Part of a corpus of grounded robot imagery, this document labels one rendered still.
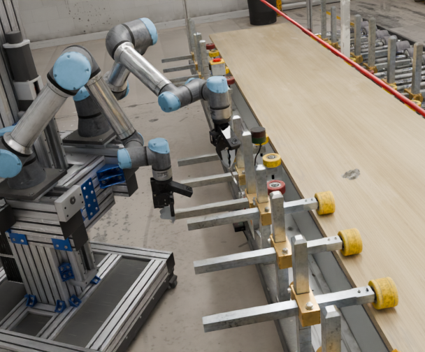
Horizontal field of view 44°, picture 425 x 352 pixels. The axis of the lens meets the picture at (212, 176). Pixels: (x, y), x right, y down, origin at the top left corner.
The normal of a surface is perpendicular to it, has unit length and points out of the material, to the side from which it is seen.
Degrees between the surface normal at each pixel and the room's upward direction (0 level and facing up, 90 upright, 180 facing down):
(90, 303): 0
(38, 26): 90
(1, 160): 95
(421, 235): 0
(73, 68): 85
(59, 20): 90
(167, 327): 0
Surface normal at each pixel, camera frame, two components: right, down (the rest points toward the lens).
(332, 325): 0.13, 0.44
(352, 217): -0.12, -0.88
